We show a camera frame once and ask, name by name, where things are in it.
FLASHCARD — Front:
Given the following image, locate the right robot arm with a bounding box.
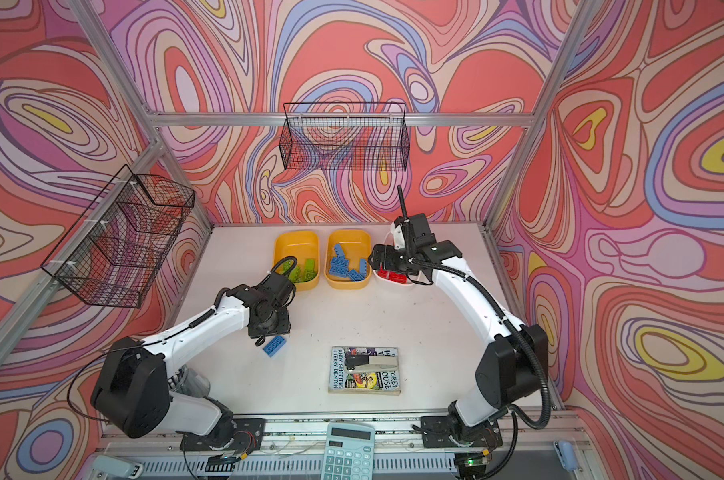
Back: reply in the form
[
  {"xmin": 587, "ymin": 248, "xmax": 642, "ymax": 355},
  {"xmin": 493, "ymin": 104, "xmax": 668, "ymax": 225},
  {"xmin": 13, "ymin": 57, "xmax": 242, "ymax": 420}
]
[{"xmin": 368, "ymin": 211, "xmax": 553, "ymax": 448}]

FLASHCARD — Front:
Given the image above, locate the yellow plastic bin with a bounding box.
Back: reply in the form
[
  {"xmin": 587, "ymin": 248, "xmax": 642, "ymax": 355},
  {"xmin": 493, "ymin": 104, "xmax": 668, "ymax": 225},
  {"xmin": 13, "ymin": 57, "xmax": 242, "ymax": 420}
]
[
  {"xmin": 324, "ymin": 229, "xmax": 372, "ymax": 290},
  {"xmin": 273, "ymin": 230, "xmax": 321, "ymax": 291}
]

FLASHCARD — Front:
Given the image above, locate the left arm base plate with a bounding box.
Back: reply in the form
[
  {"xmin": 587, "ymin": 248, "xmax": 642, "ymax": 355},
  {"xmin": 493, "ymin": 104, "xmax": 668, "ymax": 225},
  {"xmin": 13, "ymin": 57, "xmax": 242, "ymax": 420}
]
[{"xmin": 180, "ymin": 417, "xmax": 266, "ymax": 454}]

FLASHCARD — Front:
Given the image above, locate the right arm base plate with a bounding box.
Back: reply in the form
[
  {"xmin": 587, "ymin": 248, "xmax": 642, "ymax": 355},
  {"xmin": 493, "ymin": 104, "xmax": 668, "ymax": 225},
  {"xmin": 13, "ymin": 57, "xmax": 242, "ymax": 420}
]
[{"xmin": 413, "ymin": 415, "xmax": 504, "ymax": 451}]

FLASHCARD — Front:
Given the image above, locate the right yellow plastic bin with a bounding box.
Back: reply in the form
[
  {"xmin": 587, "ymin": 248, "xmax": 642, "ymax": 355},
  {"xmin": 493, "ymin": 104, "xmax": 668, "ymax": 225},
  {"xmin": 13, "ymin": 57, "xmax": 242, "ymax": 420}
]
[{"xmin": 324, "ymin": 229, "xmax": 372, "ymax": 290}]

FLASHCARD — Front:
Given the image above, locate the red lego brick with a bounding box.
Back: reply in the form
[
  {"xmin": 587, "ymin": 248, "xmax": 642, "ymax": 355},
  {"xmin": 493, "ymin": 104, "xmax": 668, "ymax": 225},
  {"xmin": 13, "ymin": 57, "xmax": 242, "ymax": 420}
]
[{"xmin": 376, "ymin": 269, "xmax": 408, "ymax": 284}]

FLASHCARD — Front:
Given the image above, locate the white device at front left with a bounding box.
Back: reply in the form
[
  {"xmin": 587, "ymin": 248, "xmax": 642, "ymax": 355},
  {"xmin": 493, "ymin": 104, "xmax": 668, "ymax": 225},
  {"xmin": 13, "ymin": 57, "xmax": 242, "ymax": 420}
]
[{"xmin": 89, "ymin": 455, "xmax": 145, "ymax": 480}]

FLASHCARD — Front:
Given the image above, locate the left yellow plastic bin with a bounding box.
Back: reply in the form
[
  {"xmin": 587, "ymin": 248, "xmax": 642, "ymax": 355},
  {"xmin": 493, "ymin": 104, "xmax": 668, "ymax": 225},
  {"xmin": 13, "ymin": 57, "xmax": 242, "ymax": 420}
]
[{"xmin": 273, "ymin": 230, "xmax": 321, "ymax": 291}]

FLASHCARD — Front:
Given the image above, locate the cup of pens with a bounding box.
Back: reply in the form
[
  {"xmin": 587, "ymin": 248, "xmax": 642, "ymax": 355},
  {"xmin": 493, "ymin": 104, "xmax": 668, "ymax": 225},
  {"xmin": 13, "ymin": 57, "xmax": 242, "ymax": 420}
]
[{"xmin": 176, "ymin": 365, "xmax": 211, "ymax": 398}]

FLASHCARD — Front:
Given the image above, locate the white plastic bin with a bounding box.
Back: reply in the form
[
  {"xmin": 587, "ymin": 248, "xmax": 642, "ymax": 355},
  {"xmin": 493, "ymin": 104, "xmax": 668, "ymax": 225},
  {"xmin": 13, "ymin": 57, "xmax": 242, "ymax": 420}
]
[{"xmin": 368, "ymin": 244, "xmax": 414, "ymax": 286}]

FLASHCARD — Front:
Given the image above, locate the teal calculator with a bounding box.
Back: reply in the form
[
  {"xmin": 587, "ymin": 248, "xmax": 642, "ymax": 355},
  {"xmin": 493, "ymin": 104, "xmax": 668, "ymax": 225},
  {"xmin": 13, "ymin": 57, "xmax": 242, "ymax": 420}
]
[{"xmin": 320, "ymin": 422, "xmax": 376, "ymax": 480}]

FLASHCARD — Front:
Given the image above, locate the left black wire basket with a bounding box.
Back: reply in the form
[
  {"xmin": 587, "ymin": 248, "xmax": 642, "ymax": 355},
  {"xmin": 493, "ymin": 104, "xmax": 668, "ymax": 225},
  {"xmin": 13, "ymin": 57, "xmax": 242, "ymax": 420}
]
[{"xmin": 41, "ymin": 165, "xmax": 196, "ymax": 309}]

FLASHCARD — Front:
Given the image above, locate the black wire basket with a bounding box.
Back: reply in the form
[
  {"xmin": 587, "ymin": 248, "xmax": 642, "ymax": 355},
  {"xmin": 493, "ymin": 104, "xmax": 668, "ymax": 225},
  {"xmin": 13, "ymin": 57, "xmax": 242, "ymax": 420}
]
[
  {"xmin": 41, "ymin": 165, "xmax": 196, "ymax": 309},
  {"xmin": 279, "ymin": 101, "xmax": 411, "ymax": 172}
]

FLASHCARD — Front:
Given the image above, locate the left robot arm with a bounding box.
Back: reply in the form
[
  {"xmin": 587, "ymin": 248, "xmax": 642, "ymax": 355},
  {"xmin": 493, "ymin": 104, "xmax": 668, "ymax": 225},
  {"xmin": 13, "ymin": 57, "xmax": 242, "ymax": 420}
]
[{"xmin": 89, "ymin": 256, "xmax": 298, "ymax": 450}]

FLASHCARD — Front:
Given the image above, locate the paperback book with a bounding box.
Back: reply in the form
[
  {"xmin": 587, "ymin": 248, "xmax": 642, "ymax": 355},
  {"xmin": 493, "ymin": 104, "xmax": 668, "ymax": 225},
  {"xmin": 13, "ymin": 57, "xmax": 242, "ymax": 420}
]
[{"xmin": 328, "ymin": 346, "xmax": 402, "ymax": 395}]

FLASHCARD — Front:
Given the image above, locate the back black wire basket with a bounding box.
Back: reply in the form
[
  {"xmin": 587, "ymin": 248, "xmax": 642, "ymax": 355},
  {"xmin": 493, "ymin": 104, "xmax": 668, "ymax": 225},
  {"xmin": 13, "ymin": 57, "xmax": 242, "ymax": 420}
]
[{"xmin": 279, "ymin": 101, "xmax": 411, "ymax": 172}]

